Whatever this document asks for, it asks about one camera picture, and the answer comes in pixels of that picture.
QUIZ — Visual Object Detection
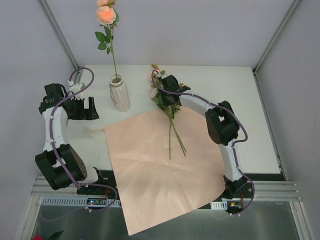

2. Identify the white cable duct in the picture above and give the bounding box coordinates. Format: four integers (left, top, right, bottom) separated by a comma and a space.
42, 196, 121, 208
210, 200, 228, 211

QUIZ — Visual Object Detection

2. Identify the right aluminium frame post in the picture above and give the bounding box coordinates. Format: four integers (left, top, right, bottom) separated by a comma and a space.
252, 0, 303, 76

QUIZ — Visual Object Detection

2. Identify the peach wrapping paper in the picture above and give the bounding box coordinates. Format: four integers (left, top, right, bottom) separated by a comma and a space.
104, 107, 225, 235

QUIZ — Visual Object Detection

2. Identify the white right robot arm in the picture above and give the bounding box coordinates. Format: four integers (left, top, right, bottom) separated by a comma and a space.
152, 73, 245, 199

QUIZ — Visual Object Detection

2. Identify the aluminium frame post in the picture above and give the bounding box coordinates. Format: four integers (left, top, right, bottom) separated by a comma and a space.
37, 0, 80, 70
252, 0, 303, 76

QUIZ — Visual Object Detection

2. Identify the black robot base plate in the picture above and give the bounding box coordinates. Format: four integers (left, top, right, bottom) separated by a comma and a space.
76, 170, 255, 214

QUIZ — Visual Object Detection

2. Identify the small peach rose stem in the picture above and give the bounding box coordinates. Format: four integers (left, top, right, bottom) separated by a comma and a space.
168, 104, 182, 160

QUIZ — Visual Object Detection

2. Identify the left aluminium frame post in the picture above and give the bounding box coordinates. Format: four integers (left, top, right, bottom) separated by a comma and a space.
37, 0, 80, 70

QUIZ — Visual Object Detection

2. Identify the left white cable duct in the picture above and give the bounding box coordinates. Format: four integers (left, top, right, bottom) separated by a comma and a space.
42, 196, 121, 208

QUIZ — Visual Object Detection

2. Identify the cream printed ribbon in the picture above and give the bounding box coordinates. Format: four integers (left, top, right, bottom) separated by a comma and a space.
85, 127, 107, 143

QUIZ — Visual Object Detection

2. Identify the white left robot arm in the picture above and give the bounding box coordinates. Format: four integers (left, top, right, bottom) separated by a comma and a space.
35, 83, 106, 195

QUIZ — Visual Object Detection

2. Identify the aluminium front rail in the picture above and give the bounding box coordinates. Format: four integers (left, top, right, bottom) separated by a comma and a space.
30, 176, 303, 202

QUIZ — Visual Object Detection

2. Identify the right white cable duct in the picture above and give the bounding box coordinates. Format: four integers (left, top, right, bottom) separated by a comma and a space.
210, 200, 228, 211

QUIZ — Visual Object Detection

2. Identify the white ribbed ceramic vase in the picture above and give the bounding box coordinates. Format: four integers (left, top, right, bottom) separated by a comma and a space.
109, 74, 131, 113

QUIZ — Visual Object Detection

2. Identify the pale pink rose stem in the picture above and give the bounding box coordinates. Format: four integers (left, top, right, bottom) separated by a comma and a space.
150, 87, 187, 156

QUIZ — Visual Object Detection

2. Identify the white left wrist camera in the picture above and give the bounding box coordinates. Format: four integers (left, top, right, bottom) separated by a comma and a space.
67, 80, 86, 100

